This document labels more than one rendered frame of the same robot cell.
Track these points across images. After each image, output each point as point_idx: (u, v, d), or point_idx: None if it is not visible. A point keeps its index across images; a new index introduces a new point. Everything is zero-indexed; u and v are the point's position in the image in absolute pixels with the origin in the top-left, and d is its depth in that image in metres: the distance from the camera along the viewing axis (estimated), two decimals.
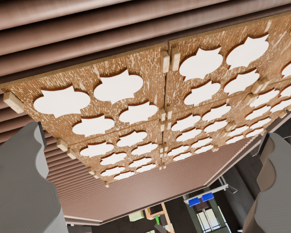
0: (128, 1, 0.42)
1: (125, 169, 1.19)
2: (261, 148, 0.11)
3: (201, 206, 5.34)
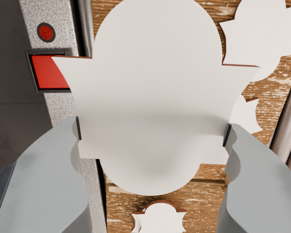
0: None
1: None
2: (225, 138, 0.11)
3: None
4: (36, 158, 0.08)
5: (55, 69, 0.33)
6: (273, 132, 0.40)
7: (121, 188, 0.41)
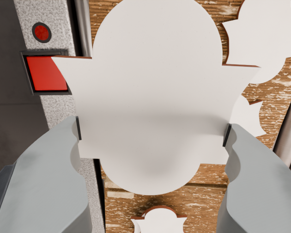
0: None
1: None
2: (225, 138, 0.11)
3: None
4: (36, 158, 0.08)
5: (51, 70, 0.32)
6: (276, 135, 0.38)
7: (120, 193, 0.40)
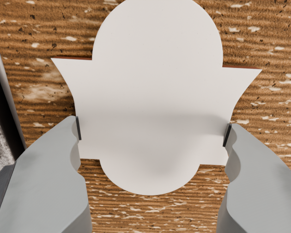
0: None
1: None
2: (226, 138, 0.11)
3: None
4: (36, 158, 0.08)
5: None
6: None
7: None
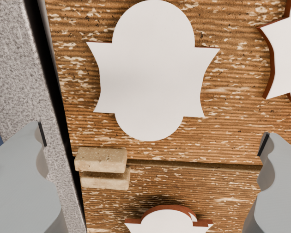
0: None
1: None
2: (261, 148, 0.11)
3: None
4: None
5: None
6: None
7: (103, 181, 0.22)
